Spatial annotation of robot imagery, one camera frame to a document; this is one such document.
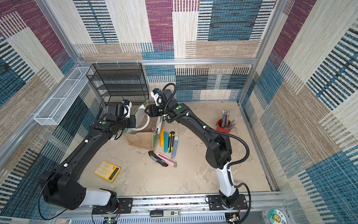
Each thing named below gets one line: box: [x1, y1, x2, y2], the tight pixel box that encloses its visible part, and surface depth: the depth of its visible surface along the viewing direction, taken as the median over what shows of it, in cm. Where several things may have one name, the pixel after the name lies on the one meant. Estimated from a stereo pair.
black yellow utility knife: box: [167, 131, 176, 154], surface depth 98 cm
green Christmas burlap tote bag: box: [123, 100, 164, 151], surface depth 89 cm
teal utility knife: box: [164, 131, 170, 153], surface depth 98 cm
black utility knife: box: [148, 150, 169, 167], surface depth 90 cm
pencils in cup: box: [221, 110, 239, 130], surface depth 96 cm
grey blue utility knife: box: [171, 135, 179, 160], surface depth 96 cm
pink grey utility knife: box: [156, 152, 178, 168], surface depth 90 cm
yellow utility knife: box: [159, 128, 165, 147], surface depth 99 cm
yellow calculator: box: [94, 161, 121, 182], surface depth 85 cm
